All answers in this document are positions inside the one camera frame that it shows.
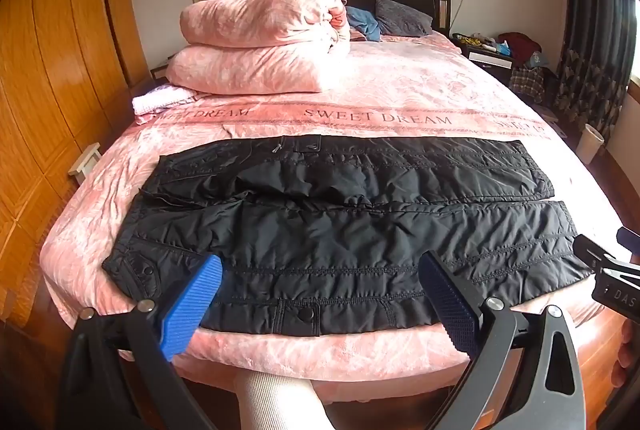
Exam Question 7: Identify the white pink folded towel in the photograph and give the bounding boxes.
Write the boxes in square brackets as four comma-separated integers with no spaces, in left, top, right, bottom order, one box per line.
[131,85,198,116]

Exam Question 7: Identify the black padded pants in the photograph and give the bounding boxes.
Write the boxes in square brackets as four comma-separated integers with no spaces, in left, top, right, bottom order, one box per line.
[101,136,608,338]

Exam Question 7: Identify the plaid bag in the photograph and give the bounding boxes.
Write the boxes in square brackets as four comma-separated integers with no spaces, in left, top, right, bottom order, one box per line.
[509,66,546,103]

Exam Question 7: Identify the red cloth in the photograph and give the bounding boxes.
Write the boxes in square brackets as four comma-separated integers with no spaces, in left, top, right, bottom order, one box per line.
[497,31,543,61]

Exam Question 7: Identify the white trash bin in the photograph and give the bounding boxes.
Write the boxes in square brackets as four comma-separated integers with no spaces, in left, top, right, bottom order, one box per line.
[575,123,606,163]

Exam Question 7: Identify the blue cloth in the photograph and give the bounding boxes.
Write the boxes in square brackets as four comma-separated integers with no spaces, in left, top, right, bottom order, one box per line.
[346,6,383,42]

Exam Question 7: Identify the folded pink quilt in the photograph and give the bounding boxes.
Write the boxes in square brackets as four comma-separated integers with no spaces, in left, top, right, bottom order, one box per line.
[179,0,351,56]

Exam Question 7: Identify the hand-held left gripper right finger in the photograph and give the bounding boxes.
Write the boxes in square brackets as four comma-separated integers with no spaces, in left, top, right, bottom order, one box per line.
[417,250,587,430]

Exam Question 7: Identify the grey pillow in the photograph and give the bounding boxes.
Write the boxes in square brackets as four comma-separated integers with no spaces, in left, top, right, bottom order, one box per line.
[375,0,433,37]

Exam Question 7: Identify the person's white trouser leg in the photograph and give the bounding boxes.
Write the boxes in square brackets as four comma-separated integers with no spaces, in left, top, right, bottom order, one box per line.
[235,370,346,430]

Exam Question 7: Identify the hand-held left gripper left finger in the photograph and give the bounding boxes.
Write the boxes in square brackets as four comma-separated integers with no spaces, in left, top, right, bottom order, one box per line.
[59,254,224,430]

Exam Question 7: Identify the white small stool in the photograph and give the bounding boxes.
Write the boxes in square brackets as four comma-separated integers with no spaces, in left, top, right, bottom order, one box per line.
[67,142,103,186]

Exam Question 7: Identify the orange wooden wardrobe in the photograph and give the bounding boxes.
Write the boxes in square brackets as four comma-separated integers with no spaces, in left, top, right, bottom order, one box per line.
[0,0,151,326]

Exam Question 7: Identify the cluttered dark nightstand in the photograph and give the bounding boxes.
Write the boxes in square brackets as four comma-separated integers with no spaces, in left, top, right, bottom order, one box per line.
[450,32,516,83]

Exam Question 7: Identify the pink leaf-patterned bed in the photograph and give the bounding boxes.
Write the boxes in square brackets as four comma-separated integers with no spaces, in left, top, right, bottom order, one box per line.
[40,30,621,406]

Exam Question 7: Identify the dark patterned curtain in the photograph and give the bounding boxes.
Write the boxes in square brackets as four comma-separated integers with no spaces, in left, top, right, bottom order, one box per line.
[552,0,638,146]

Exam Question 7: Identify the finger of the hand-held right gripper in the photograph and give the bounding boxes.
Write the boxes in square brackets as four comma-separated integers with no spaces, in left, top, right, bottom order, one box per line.
[616,226,640,257]
[572,235,618,272]

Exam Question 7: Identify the person's right hand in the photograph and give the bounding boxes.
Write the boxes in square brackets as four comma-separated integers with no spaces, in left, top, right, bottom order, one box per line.
[619,314,640,378]

